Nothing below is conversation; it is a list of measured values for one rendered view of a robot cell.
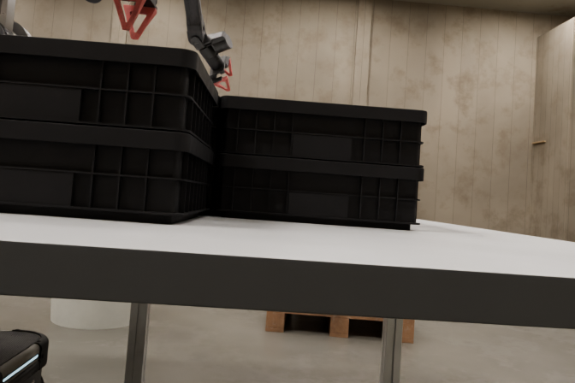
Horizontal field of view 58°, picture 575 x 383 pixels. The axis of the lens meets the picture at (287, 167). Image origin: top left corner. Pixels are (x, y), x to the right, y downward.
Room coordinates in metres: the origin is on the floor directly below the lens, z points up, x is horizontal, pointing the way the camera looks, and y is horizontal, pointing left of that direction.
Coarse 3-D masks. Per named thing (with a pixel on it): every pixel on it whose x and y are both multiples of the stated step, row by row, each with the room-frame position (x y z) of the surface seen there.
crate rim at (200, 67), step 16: (0, 48) 0.66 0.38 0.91; (16, 48) 0.66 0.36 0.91; (32, 48) 0.66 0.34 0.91; (48, 48) 0.66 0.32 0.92; (64, 48) 0.66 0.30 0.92; (80, 48) 0.66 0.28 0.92; (96, 48) 0.66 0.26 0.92; (112, 48) 0.66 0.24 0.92; (128, 48) 0.66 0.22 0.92; (144, 48) 0.66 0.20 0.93; (160, 48) 0.66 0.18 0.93; (176, 48) 0.66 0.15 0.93; (160, 64) 0.66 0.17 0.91; (176, 64) 0.66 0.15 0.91; (192, 64) 0.67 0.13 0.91; (208, 80) 0.80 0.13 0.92
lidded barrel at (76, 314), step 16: (64, 304) 2.71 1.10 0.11; (80, 304) 2.69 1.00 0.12; (96, 304) 2.69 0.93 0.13; (112, 304) 2.73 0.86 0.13; (128, 304) 2.80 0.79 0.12; (64, 320) 2.71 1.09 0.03; (80, 320) 2.69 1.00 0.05; (96, 320) 2.70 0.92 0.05; (112, 320) 2.74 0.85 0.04; (128, 320) 2.81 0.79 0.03
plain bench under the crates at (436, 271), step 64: (0, 256) 0.38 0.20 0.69; (64, 256) 0.38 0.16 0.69; (128, 256) 0.39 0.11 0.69; (192, 256) 0.39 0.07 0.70; (256, 256) 0.39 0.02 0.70; (320, 256) 0.42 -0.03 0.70; (384, 256) 0.46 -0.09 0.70; (448, 256) 0.50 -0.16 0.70; (512, 256) 0.55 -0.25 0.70; (384, 320) 1.94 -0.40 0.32; (448, 320) 0.40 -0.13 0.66; (512, 320) 0.40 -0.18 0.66
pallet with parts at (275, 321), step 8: (272, 312) 2.91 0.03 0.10; (280, 312) 2.91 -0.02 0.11; (288, 312) 2.90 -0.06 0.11; (272, 320) 2.91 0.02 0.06; (280, 320) 2.91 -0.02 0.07; (328, 320) 3.18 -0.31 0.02; (336, 320) 2.89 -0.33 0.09; (344, 320) 2.89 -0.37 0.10; (368, 320) 2.89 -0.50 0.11; (376, 320) 2.88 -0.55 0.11; (408, 320) 2.87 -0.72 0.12; (272, 328) 2.91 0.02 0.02; (280, 328) 2.91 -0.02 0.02; (336, 328) 2.89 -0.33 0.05; (344, 328) 2.89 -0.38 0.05; (408, 328) 2.87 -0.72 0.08; (336, 336) 2.89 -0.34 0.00; (344, 336) 2.89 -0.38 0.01; (408, 336) 2.87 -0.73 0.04
